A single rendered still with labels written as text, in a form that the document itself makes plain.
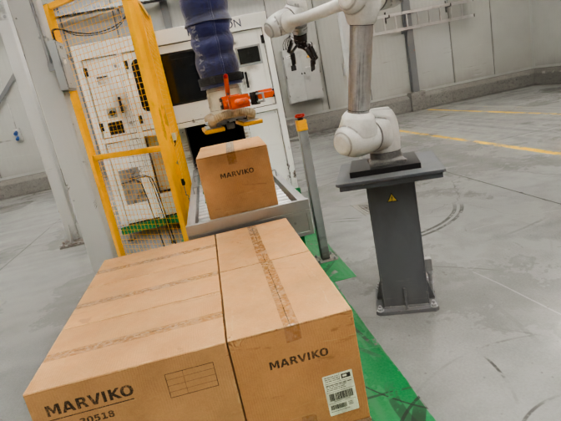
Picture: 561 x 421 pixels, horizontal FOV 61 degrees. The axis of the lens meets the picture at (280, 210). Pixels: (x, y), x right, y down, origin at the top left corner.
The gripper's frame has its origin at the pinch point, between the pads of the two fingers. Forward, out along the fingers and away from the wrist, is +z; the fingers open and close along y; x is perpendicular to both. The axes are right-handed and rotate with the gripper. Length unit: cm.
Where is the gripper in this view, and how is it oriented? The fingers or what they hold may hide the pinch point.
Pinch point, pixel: (303, 65)
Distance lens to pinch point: 284.8
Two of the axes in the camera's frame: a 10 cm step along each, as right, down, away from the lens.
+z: 1.3, 6.7, 7.3
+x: 6.0, -6.4, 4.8
